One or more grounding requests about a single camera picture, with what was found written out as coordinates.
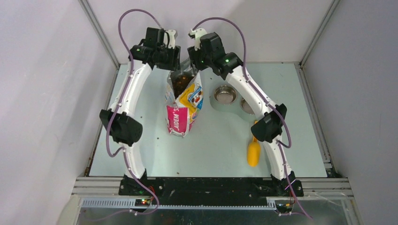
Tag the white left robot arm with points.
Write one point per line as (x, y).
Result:
(157, 49)

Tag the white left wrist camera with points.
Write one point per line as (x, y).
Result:
(170, 39)

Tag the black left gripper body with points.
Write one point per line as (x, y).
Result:
(168, 58)

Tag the aluminium frame rail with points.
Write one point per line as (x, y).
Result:
(103, 192)

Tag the steel bowl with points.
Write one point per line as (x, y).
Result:
(245, 107)
(225, 94)

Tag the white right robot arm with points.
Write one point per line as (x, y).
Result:
(268, 129)

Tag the yellow plastic scoop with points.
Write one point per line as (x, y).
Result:
(253, 152)

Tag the right steel bowl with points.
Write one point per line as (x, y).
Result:
(245, 107)

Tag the pale green bowl stand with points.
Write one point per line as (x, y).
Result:
(235, 108)

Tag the left steel bowl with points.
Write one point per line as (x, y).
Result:
(225, 94)

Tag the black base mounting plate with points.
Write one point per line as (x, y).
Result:
(240, 192)

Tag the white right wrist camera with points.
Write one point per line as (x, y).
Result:
(196, 35)

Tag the pet food bag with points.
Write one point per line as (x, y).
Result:
(184, 98)

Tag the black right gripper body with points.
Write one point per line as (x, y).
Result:
(201, 61)

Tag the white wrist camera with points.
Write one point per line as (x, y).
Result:
(170, 39)
(196, 35)

